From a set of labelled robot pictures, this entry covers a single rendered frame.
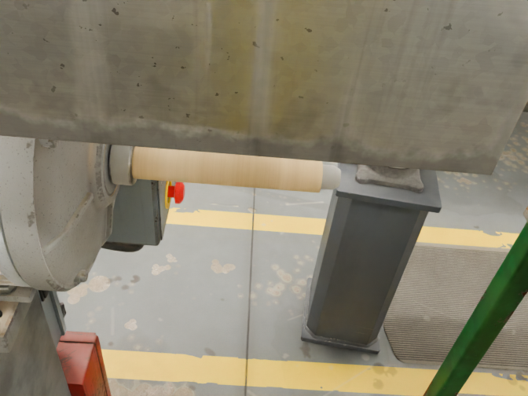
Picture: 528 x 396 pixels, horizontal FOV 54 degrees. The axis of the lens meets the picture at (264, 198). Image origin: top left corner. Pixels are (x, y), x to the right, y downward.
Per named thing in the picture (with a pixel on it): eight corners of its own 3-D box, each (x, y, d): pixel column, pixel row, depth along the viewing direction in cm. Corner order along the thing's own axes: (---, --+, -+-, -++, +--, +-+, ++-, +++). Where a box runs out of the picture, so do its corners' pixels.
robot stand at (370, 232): (306, 280, 202) (340, 132, 156) (377, 292, 201) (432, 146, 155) (300, 340, 182) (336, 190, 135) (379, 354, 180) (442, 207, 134)
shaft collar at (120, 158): (111, 131, 48) (122, 142, 52) (106, 180, 47) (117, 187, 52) (133, 133, 48) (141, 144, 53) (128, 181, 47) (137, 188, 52)
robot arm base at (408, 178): (342, 141, 152) (346, 126, 149) (417, 153, 151) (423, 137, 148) (339, 180, 139) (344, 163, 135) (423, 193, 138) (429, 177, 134)
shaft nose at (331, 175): (322, 162, 50) (318, 166, 52) (320, 186, 50) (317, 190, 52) (342, 163, 50) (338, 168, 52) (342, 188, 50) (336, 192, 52)
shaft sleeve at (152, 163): (133, 141, 49) (140, 149, 52) (130, 175, 48) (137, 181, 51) (323, 157, 49) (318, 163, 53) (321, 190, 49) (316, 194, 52)
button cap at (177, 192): (160, 207, 88) (159, 189, 85) (163, 192, 91) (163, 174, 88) (182, 209, 88) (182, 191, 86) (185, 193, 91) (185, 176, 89)
